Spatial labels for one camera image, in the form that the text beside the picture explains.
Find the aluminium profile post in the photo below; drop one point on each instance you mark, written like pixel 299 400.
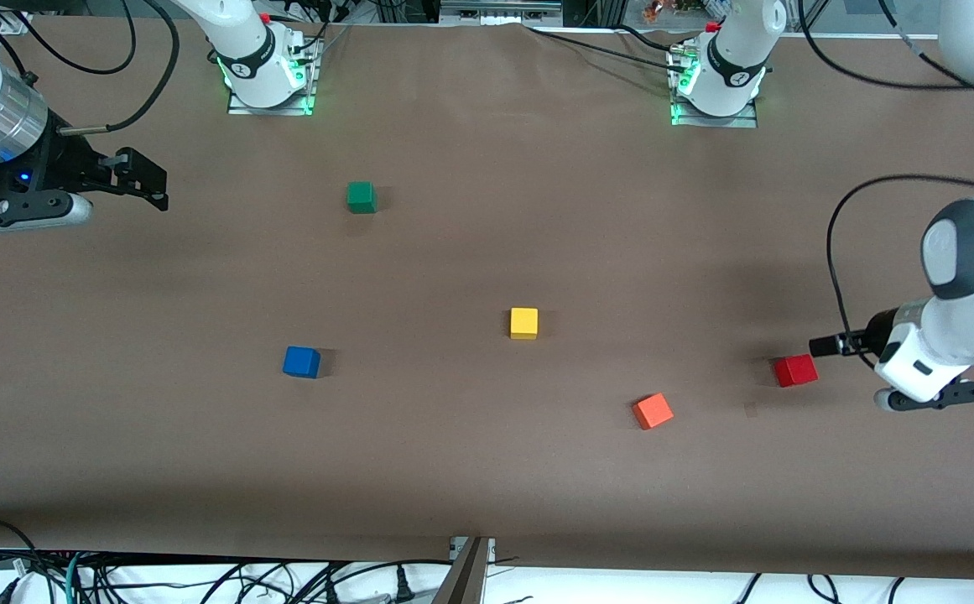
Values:
pixel 463 579

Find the aluminium frame rail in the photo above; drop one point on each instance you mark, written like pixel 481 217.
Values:
pixel 499 10

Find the black power plug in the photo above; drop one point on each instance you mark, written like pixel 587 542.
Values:
pixel 403 587

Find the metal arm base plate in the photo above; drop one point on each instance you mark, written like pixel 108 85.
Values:
pixel 738 122
pixel 239 105

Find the blue wooden block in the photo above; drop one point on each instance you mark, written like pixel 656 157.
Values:
pixel 300 361

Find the orange wooden block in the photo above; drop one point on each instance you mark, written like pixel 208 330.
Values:
pixel 653 411

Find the yellow wooden block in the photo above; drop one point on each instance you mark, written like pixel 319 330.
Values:
pixel 523 322

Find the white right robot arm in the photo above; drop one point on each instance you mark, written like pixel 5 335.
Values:
pixel 245 46

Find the green wooden block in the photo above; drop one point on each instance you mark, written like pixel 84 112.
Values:
pixel 361 196

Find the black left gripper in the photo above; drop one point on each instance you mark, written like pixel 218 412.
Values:
pixel 879 330

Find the red wooden block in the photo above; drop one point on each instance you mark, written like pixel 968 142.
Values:
pixel 795 370

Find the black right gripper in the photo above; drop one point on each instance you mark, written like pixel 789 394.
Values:
pixel 65 162

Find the brown table cover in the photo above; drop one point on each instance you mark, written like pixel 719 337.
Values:
pixel 486 470

